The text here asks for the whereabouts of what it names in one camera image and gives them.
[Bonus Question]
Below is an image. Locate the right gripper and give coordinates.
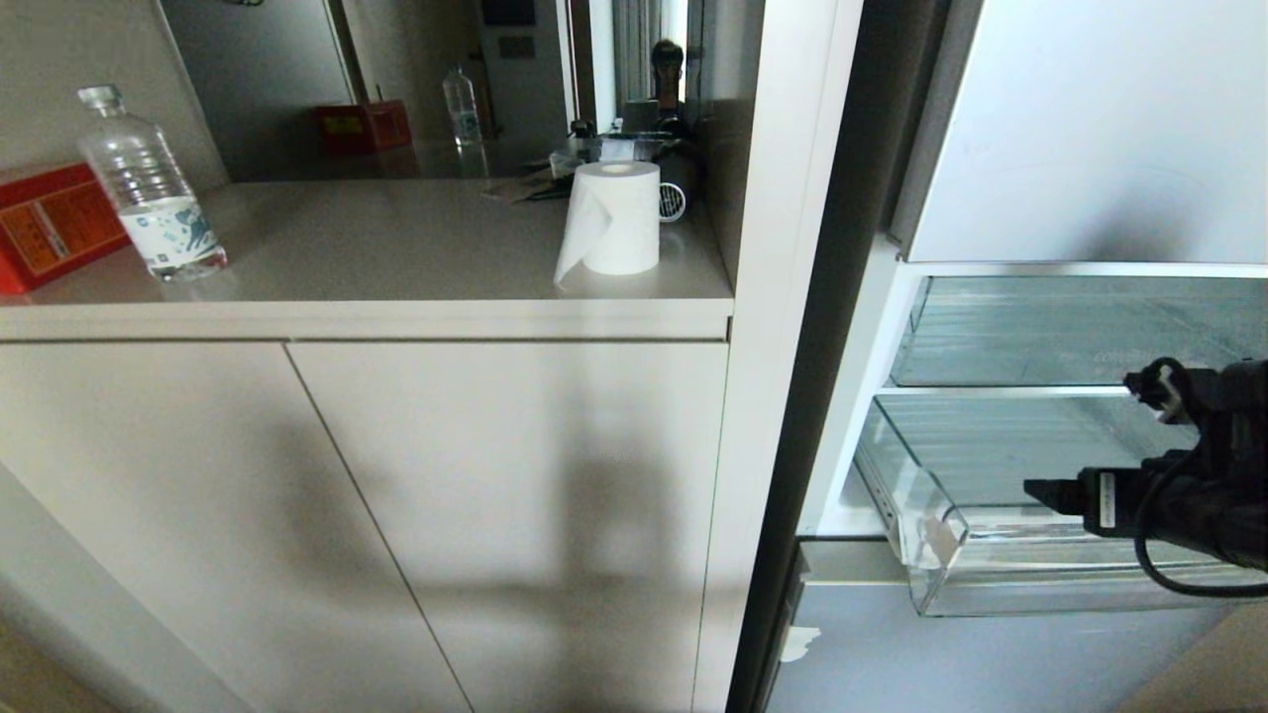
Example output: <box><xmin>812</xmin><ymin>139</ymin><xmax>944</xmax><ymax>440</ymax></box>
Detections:
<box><xmin>1024</xmin><ymin>454</ymin><xmax>1231</xmax><ymax>558</ymax></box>

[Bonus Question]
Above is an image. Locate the glass fridge shelf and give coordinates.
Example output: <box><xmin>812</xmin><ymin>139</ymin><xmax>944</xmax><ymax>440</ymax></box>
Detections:
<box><xmin>889</xmin><ymin>263</ymin><xmax>1268</xmax><ymax>393</ymax></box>

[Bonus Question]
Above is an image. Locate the grey fridge bottom drawer front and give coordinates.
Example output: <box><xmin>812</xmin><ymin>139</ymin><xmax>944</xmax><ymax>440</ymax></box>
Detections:
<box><xmin>765</xmin><ymin>540</ymin><xmax>1241</xmax><ymax>713</ymax></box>

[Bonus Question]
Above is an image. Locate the grey fridge compartment door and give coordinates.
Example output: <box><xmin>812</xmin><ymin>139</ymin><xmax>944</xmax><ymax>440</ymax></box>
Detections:
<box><xmin>887</xmin><ymin>0</ymin><xmax>1268</xmax><ymax>265</ymax></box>

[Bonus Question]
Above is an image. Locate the open refrigerator door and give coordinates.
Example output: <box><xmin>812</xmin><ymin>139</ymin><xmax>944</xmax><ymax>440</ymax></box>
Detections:
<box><xmin>728</xmin><ymin>0</ymin><xmax>1268</xmax><ymax>713</ymax></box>

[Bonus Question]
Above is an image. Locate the black hair dryer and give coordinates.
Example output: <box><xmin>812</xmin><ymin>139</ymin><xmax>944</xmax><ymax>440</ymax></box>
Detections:
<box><xmin>656</xmin><ymin>147</ymin><xmax>701</xmax><ymax>225</ymax></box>

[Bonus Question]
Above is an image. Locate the beige cabinet door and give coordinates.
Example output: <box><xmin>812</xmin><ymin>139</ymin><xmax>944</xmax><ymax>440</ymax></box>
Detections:
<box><xmin>286</xmin><ymin>342</ymin><xmax>730</xmax><ymax>713</ymax></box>
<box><xmin>0</xmin><ymin>342</ymin><xmax>474</xmax><ymax>713</ymax></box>

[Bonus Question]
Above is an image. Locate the white toilet paper roll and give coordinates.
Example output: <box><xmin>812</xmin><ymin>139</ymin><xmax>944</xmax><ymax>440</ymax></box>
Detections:
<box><xmin>553</xmin><ymin>160</ymin><xmax>662</xmax><ymax>289</ymax></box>

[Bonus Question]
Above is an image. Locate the beige cabinet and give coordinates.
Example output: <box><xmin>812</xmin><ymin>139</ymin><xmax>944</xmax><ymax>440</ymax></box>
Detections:
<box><xmin>0</xmin><ymin>176</ymin><xmax>740</xmax><ymax>713</ymax></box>

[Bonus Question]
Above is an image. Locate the clear plastic water bottle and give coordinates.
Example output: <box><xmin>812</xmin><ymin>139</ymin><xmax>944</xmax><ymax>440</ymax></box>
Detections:
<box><xmin>77</xmin><ymin>85</ymin><xmax>228</xmax><ymax>283</ymax></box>

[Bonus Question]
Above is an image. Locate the red cardboard box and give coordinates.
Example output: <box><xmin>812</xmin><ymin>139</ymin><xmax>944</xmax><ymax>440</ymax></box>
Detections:
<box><xmin>0</xmin><ymin>162</ymin><xmax>131</xmax><ymax>296</ymax></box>

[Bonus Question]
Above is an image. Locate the black cable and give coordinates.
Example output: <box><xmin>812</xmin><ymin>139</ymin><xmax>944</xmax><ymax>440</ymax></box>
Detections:
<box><xmin>1133</xmin><ymin>451</ymin><xmax>1268</xmax><ymax>599</ymax></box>

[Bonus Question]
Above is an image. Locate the wall mirror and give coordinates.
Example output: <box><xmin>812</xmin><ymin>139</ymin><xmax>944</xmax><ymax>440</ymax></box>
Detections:
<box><xmin>158</xmin><ymin>0</ymin><xmax>706</xmax><ymax>183</ymax></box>

